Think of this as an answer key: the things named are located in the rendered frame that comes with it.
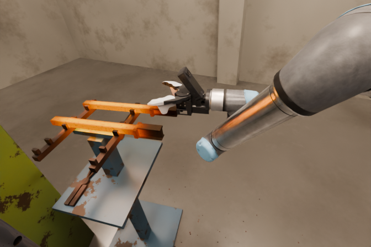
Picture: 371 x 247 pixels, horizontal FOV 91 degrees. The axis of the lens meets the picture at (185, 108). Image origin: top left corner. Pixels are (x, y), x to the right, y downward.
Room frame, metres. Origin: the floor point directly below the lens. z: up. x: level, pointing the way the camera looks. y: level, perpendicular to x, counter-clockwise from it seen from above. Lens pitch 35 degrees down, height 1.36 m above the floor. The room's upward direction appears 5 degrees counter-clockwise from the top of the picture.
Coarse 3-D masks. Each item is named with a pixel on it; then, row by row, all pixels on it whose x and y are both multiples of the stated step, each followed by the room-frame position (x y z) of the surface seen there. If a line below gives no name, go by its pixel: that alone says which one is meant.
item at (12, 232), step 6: (0, 222) 0.25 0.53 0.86; (6, 222) 0.26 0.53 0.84; (0, 228) 0.24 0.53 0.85; (6, 228) 0.25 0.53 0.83; (12, 228) 0.25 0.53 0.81; (12, 234) 0.24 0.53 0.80; (18, 234) 0.25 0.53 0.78; (6, 240) 0.23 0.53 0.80; (12, 240) 0.23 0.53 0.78; (24, 240) 0.25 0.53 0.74; (30, 240) 0.26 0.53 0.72; (6, 246) 0.22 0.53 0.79; (12, 246) 0.22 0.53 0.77; (18, 246) 0.23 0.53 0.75; (24, 246) 0.24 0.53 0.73; (30, 246) 0.24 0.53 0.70; (36, 246) 0.25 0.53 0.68
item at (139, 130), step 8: (56, 120) 0.55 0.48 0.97; (64, 120) 0.55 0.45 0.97; (72, 120) 0.54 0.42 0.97; (80, 120) 0.54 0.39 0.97; (88, 120) 0.53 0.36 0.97; (96, 120) 0.53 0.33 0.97; (88, 128) 0.51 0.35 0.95; (96, 128) 0.50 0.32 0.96; (104, 128) 0.49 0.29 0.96; (112, 128) 0.48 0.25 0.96; (120, 128) 0.47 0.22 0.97; (128, 128) 0.47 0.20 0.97; (136, 128) 0.46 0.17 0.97; (144, 128) 0.45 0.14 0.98; (152, 128) 0.44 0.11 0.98; (160, 128) 0.44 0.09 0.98; (136, 136) 0.44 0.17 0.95; (144, 136) 0.45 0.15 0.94; (152, 136) 0.45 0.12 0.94; (160, 136) 0.44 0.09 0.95
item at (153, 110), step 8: (88, 104) 0.65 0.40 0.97; (96, 104) 0.64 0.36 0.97; (104, 104) 0.63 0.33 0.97; (112, 104) 0.63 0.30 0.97; (120, 104) 0.62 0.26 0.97; (128, 104) 0.62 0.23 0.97; (136, 104) 0.61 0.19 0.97; (144, 112) 0.58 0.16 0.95; (152, 112) 0.56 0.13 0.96; (160, 112) 0.57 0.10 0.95; (168, 112) 0.56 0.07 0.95; (176, 112) 0.55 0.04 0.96
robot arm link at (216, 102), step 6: (216, 90) 0.51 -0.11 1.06; (222, 90) 0.51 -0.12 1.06; (210, 96) 0.50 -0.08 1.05; (216, 96) 0.49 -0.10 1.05; (222, 96) 0.48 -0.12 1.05; (210, 102) 0.48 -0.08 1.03; (216, 102) 0.48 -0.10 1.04; (222, 102) 0.47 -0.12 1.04; (210, 108) 0.48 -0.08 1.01; (216, 108) 0.48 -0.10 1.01
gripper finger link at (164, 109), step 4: (168, 96) 0.52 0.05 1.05; (172, 96) 0.51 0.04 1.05; (152, 100) 0.50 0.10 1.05; (156, 100) 0.50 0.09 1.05; (160, 100) 0.50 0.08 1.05; (164, 100) 0.50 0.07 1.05; (148, 104) 0.50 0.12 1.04; (152, 104) 0.49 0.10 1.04; (156, 104) 0.49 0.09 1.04; (160, 104) 0.49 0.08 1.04; (168, 104) 0.51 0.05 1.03; (172, 104) 0.51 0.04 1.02; (160, 108) 0.50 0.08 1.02; (164, 108) 0.50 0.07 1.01; (168, 108) 0.51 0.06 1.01; (164, 112) 0.50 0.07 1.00
